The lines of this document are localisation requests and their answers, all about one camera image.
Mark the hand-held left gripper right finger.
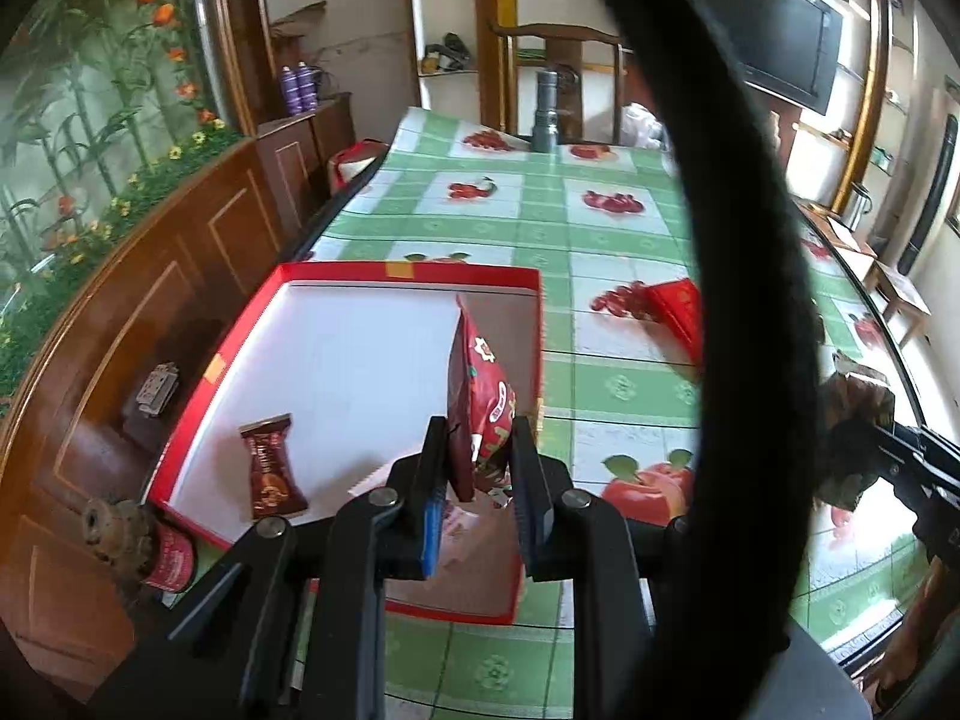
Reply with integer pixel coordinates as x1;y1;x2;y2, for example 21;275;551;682
510;416;871;720

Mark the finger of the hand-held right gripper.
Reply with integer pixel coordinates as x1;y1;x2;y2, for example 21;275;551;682
892;480;960;563
829;418;960;496

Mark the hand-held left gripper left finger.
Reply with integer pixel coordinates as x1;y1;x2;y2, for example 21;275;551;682
166;415;451;720

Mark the crinkly gold brown snack packet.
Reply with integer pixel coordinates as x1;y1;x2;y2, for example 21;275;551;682
814;356;897;511

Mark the dark red white-print snack packet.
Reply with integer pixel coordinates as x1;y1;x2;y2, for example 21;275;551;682
448;295;520;503

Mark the red shallow cardboard box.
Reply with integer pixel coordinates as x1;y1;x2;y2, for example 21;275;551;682
142;261;545;625

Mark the bright red snack packet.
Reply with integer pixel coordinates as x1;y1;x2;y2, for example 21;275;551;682
646;279;706;380

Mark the person's right hand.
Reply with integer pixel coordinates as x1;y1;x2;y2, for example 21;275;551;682
862;562;960;713

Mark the small wooden stool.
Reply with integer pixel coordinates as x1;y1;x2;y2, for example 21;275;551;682
862;259;931;346

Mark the brown candy packet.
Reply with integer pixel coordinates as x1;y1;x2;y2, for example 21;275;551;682
238;412;310;522

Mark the wooden side table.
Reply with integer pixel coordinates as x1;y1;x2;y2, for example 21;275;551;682
795;199;878;256

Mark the silver electric kettle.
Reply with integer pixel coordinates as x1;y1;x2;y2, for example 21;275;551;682
844;184;875;233

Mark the red bottle with rusty cap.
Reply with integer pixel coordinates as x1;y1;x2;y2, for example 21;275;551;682
82;499;197;601

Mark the brown wooden cabinet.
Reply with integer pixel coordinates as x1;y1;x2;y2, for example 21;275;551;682
0;94;357;698

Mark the red bag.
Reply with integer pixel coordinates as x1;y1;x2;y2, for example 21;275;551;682
328;139;387;192

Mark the white plastic bag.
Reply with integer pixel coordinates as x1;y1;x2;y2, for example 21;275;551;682
619;101;672;151

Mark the grey metal thermos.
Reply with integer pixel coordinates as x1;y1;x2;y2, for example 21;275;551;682
531;69;562;153

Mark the black flat television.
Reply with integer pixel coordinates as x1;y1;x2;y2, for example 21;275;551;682
675;0;845;117

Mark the dark tool on shelf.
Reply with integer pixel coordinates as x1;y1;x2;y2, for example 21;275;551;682
420;34;473;76

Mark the dark wooden chair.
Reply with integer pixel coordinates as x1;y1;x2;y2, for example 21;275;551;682
491;21;638;147

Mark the thick black cable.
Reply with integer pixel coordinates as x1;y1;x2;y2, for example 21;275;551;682
566;0;845;720

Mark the wall power socket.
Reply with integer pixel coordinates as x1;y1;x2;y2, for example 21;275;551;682
136;362;181;416

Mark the white wall shelf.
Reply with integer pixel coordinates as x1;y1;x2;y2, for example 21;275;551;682
409;0;496;113

